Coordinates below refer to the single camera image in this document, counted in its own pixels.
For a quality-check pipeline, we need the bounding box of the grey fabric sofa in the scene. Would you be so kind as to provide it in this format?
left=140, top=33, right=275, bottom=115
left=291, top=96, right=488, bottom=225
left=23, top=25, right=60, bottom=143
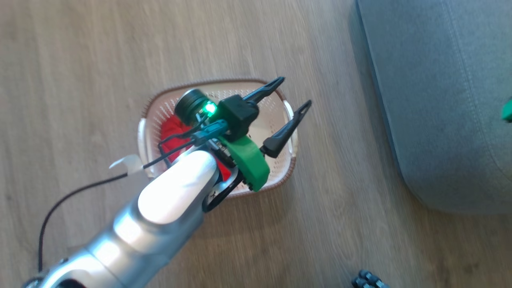
left=354, top=0, right=512, bottom=215

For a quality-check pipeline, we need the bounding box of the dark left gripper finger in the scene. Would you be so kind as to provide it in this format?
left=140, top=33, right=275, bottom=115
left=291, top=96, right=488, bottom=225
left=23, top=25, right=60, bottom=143
left=260, top=100, right=313, bottom=159
left=242, top=77, right=286, bottom=104

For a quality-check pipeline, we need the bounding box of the white cable label tag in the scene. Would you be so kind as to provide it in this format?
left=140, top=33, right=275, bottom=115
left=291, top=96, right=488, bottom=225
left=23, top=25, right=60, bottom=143
left=108, top=155, right=143, bottom=175

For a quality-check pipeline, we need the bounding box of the red cloth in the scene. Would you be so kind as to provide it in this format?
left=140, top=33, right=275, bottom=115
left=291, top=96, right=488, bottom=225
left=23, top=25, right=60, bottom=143
left=160, top=118, right=233, bottom=181

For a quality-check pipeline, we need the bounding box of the white brown-rimmed laundry basket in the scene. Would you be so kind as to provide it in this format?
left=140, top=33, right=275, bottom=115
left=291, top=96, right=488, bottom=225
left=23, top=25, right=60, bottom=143
left=137, top=78, right=299, bottom=200

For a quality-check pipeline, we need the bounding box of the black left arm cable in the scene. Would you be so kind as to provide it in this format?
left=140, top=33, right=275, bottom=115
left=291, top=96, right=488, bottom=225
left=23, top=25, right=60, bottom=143
left=37, top=119, right=230, bottom=273

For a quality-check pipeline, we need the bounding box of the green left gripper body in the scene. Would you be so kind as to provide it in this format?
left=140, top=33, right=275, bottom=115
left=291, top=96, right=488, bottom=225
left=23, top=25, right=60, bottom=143
left=175, top=89, right=271, bottom=192

